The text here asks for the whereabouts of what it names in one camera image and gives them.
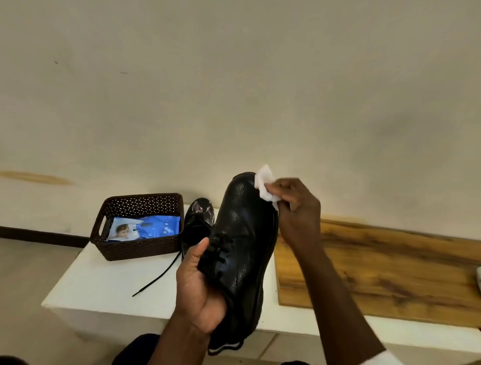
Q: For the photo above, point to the person's left hand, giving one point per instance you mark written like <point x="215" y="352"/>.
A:
<point x="193" y="289"/>

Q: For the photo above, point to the person's right hand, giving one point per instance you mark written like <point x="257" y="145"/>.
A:
<point x="298" y="218"/>

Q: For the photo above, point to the person's left thumb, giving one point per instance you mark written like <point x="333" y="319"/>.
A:
<point x="196" y="255"/>

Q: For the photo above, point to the person's right fingers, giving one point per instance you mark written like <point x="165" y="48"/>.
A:
<point x="282" y="186"/>

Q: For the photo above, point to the white wet wipe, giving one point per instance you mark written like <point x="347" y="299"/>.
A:
<point x="263" y="180"/>

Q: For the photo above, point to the black leather lace-up shoe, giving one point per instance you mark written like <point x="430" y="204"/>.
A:
<point x="197" y="222"/>
<point x="244" y="233"/>

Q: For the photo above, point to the person's right forearm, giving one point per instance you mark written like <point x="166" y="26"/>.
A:
<point x="334" y="304"/>

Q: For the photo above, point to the person's left forearm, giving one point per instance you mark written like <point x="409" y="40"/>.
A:
<point x="180" y="346"/>

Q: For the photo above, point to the blue wet wipes packet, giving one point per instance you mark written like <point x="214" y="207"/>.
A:
<point x="154" y="227"/>

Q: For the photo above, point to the brown woven plastic basket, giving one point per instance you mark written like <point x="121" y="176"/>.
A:
<point x="135" y="248"/>

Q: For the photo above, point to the white low table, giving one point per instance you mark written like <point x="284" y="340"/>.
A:
<point x="109" y="289"/>

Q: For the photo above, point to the person's dark trousers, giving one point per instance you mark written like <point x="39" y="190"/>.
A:
<point x="137" y="351"/>

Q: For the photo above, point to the wooden board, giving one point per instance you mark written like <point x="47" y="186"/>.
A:
<point x="383" y="270"/>

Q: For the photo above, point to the dark baseboard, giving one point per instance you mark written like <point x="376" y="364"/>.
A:
<point x="41" y="236"/>

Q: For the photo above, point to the white sleeve cuff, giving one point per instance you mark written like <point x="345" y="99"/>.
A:
<point x="381" y="359"/>

